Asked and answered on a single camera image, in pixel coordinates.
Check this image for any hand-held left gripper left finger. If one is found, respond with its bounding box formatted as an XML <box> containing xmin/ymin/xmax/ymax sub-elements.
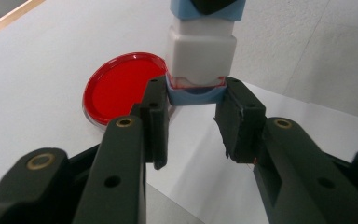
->
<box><xmin>72</xmin><ymin>75</ymin><xmax>171</xmax><ymax>224</ymax></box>

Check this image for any blue stamp cap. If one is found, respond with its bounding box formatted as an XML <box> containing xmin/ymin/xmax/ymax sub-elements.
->
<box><xmin>165</xmin><ymin>75</ymin><xmax>228</xmax><ymax>107</ymax></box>

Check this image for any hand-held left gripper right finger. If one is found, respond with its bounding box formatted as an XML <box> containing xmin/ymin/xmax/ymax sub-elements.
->
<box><xmin>213</xmin><ymin>76</ymin><xmax>358</xmax><ymax>224</ymax></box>

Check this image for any wooden table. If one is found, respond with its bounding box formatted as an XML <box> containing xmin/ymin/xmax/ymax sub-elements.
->
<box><xmin>0</xmin><ymin>0</ymin><xmax>46</xmax><ymax>44</ymax></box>

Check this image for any white table cover board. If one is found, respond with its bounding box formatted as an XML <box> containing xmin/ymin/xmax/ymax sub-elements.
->
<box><xmin>0</xmin><ymin>0</ymin><xmax>358</xmax><ymax>224</ymax></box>

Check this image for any round red ink dish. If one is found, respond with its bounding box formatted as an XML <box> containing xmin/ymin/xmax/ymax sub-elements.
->
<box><xmin>82</xmin><ymin>51</ymin><xmax>169</xmax><ymax>127</ymax></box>

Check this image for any white and blue stamp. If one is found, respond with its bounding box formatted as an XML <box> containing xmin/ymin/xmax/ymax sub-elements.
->
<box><xmin>164</xmin><ymin>0</ymin><xmax>247</xmax><ymax>91</ymax></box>

